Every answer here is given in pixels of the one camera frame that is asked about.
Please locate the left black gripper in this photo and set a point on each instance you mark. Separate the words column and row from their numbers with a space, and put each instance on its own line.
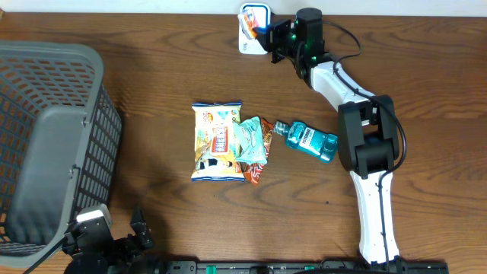
column 131, row 243

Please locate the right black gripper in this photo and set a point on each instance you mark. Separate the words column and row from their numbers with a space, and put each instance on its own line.
column 268, row 33

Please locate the small orange box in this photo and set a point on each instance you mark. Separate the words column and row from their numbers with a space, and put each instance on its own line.
column 247, row 20

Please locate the yellow snack bag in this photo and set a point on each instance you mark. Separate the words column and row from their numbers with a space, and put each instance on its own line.
column 216, row 146

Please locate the light green wipes packet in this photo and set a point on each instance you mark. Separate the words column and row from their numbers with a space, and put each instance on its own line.
column 249, row 136

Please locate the blue mouthwash bottle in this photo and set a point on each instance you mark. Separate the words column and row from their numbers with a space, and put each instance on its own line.
column 311, row 141

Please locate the orange chocolate bar wrapper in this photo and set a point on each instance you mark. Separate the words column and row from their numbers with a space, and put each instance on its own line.
column 253, row 171

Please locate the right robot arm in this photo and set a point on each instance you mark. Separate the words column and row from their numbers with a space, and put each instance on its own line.
column 371, row 141

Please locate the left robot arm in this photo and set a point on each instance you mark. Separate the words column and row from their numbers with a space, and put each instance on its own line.
column 97, row 264

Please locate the white barcode scanner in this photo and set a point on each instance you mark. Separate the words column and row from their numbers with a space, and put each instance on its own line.
column 263, row 14

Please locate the grey plastic basket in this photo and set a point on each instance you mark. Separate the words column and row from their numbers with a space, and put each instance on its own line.
column 60, row 134

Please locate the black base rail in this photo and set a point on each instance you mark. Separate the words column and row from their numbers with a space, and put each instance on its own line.
column 396, row 266

